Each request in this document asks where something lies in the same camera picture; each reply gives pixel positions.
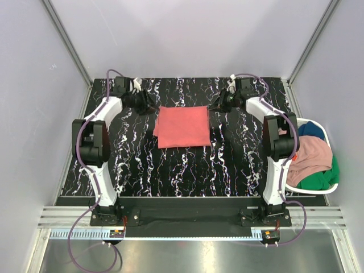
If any aluminium corner post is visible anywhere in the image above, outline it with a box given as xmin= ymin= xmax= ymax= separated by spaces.
xmin=287 ymin=0 xmax=341 ymax=85
xmin=41 ymin=0 xmax=93 ymax=83

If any red t-shirt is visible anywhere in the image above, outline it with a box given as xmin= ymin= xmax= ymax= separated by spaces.
xmin=153 ymin=106 xmax=211 ymax=149

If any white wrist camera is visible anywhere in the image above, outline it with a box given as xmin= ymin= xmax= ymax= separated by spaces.
xmin=131 ymin=77 xmax=142 ymax=93
xmin=227 ymin=74 xmax=236 ymax=94

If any green t-shirt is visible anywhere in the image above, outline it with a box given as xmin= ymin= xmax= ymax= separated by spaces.
xmin=297 ymin=156 xmax=340 ymax=191

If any white laundry basket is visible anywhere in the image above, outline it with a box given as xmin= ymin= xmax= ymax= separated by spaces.
xmin=286 ymin=118 xmax=340 ymax=195

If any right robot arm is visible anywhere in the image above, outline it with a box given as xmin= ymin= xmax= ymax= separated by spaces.
xmin=208 ymin=74 xmax=299 ymax=226

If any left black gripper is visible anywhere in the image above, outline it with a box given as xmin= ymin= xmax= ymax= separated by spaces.
xmin=129 ymin=89 xmax=160 ymax=116

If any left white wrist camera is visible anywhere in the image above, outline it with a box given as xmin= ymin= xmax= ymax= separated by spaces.
xmin=131 ymin=77 xmax=142 ymax=93

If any right aluminium corner post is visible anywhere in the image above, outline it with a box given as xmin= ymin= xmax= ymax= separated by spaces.
xmin=287 ymin=0 xmax=341 ymax=85

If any pink printed t-shirt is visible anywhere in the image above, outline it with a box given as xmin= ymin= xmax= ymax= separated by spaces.
xmin=286 ymin=136 xmax=333 ymax=188

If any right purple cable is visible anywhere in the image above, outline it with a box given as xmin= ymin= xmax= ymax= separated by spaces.
xmin=231 ymin=73 xmax=307 ymax=247

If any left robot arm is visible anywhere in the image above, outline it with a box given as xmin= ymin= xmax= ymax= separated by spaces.
xmin=72 ymin=76 xmax=158 ymax=226

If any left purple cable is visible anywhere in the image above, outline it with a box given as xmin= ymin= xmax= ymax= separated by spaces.
xmin=67 ymin=68 xmax=123 ymax=271

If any purple cable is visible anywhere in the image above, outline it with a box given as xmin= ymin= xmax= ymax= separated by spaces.
xmin=67 ymin=68 xmax=123 ymax=271
xmin=231 ymin=73 xmax=307 ymax=247

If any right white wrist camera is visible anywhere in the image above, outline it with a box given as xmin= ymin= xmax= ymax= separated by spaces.
xmin=227 ymin=74 xmax=236 ymax=94

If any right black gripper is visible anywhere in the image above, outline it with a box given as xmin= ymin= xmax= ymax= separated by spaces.
xmin=208 ymin=88 xmax=239 ymax=114

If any left aluminium corner post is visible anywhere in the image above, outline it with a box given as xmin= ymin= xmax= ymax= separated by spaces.
xmin=41 ymin=0 xmax=93 ymax=83

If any aluminium frame rail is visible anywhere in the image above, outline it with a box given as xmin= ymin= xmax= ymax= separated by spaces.
xmin=38 ymin=206 xmax=346 ymax=241

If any blue t-shirt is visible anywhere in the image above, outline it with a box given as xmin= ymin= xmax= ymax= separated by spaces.
xmin=298 ymin=121 xmax=325 ymax=140

